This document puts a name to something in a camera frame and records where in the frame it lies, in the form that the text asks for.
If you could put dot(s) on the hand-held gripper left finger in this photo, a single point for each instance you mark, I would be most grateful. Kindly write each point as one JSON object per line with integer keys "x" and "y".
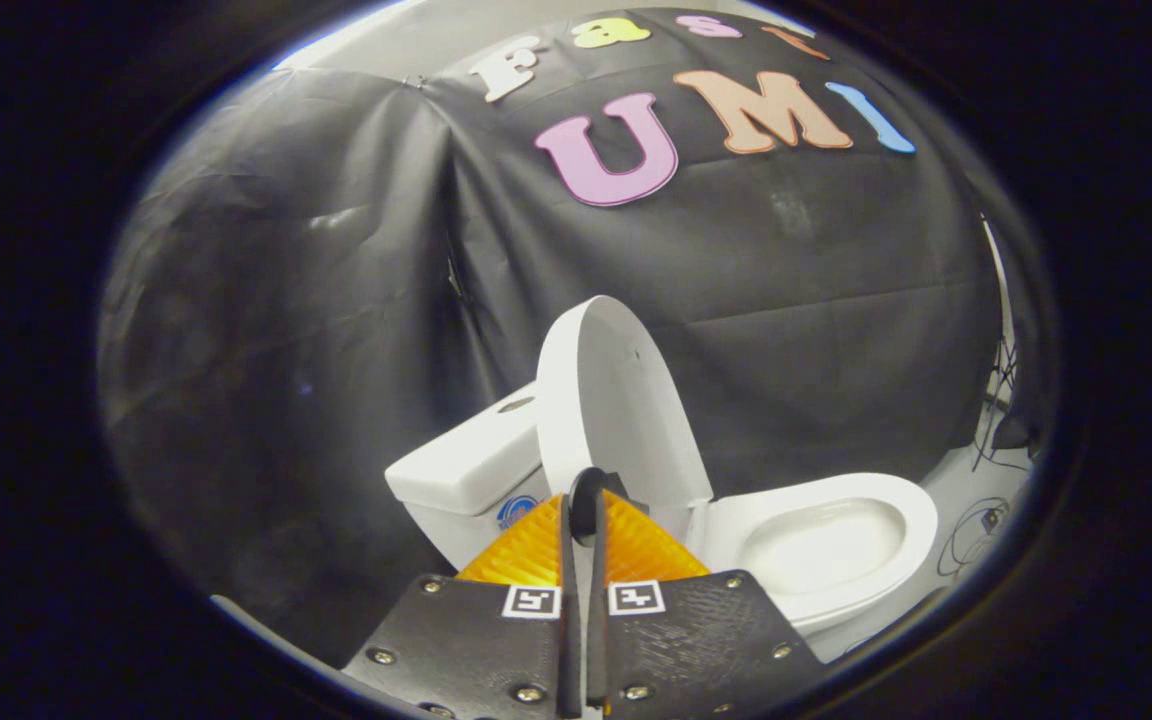
{"x": 466, "y": 640}

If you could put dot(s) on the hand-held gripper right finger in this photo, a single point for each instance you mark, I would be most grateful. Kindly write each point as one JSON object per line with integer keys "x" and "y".
{"x": 706, "y": 640}

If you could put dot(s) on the white toilet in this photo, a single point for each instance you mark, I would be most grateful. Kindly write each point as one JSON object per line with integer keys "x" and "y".
{"x": 456, "y": 537}

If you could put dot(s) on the white toilet tank lid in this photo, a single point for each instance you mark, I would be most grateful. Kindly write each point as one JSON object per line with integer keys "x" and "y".
{"x": 466, "y": 460}

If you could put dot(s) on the white toilet seat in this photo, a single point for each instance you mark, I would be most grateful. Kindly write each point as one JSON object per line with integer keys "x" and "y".
{"x": 918, "y": 520}

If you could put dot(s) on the black power adapter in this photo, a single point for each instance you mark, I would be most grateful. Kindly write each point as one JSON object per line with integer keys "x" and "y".
{"x": 991, "y": 519}

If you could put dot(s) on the black backdrop cloth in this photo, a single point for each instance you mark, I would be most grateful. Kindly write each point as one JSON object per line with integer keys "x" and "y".
{"x": 336, "y": 300}

